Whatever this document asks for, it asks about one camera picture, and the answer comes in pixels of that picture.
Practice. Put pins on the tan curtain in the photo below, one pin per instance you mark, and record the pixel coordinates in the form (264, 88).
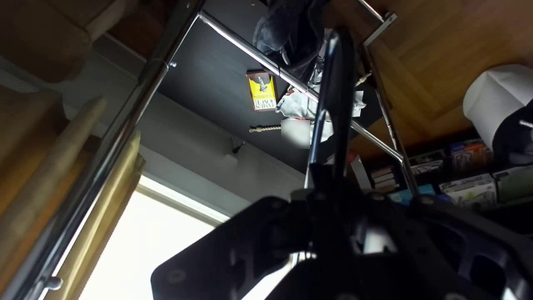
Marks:
(83, 223)

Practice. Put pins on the dark clothing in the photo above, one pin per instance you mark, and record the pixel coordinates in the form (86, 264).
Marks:
(288, 28)

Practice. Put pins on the dark printed box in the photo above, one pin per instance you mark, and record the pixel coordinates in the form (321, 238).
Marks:
(426, 163)

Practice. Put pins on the white bin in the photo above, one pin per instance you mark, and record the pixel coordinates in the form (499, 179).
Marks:
(493, 94)

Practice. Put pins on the white printed box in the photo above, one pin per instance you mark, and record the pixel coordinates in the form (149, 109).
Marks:
(468, 193)

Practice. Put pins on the black plastic hanger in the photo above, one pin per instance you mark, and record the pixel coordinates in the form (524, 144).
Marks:
(338, 101)

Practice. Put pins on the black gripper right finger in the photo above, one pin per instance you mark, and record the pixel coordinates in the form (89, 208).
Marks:
(443, 256)

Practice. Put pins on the chrome clothes rack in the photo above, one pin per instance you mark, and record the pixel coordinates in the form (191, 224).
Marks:
(109, 151)

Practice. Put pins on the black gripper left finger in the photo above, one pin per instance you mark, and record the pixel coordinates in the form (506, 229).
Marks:
(249, 251)

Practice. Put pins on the blue flat item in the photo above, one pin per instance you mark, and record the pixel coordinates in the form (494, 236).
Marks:
(413, 194)

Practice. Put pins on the metal bolt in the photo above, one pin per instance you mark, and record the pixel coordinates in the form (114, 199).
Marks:
(264, 129)

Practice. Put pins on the white book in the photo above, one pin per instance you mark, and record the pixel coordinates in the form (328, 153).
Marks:
(358, 173)

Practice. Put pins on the crumpled white paper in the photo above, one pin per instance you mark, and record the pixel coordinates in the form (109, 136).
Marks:
(299, 119)

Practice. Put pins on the stacked books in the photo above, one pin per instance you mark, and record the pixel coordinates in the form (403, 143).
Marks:
(383, 178)

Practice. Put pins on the large bright window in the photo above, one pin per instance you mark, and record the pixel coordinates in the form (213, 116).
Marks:
(149, 251)

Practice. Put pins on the colourful game box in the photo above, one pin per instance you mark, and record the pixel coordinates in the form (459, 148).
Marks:
(469, 156)

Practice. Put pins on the green box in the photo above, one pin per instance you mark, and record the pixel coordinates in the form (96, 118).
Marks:
(513, 184)

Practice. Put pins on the yellow small box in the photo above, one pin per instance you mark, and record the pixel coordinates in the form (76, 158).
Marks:
(261, 93)

